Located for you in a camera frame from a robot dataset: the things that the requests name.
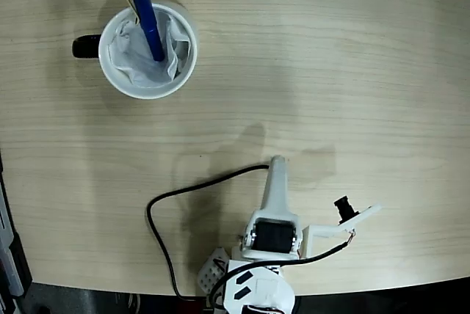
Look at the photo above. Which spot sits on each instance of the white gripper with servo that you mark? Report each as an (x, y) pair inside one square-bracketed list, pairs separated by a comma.
[(272, 238)]

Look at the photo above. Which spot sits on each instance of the blue pen with metal clip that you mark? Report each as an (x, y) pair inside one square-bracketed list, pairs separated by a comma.
[(148, 24)]

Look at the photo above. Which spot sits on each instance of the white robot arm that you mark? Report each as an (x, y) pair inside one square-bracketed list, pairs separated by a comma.
[(257, 292)]

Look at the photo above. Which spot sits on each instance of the crumpled white tissue paper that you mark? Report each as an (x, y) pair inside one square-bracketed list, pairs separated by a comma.
[(128, 57)]

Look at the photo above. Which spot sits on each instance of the white mount with black camera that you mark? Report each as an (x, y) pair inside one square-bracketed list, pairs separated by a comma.
[(323, 231)]

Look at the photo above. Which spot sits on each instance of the grey metal desk frame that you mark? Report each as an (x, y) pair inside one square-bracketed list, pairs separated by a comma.
[(7, 255)]

